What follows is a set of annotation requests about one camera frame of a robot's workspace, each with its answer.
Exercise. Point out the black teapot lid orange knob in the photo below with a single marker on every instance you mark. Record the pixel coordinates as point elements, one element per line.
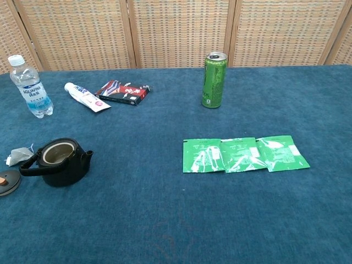
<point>11,181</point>

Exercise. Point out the black cast iron teapot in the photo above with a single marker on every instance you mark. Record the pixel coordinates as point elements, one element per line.
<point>68,170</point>

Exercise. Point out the green sachet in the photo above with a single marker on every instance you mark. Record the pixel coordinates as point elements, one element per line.
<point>243,155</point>
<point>202,156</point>
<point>283,152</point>

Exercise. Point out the green drink can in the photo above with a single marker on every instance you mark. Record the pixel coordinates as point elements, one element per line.
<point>214,82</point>

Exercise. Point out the black red flat box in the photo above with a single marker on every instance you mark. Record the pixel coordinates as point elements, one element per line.
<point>123,93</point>

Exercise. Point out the blue table cloth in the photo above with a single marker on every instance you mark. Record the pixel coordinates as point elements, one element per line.
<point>165,214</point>

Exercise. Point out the white toothpaste tube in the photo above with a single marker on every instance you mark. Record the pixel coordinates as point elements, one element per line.
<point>88,99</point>

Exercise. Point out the woven bamboo screen panel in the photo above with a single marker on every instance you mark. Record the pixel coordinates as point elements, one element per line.
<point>343,38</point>
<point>77,33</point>
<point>178,30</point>
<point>13,35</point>
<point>283,30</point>

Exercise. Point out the clear plastic water bottle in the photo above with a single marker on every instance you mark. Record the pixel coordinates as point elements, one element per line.
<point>33,93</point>

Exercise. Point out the grey tea bag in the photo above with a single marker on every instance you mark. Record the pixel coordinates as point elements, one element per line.
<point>20,154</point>

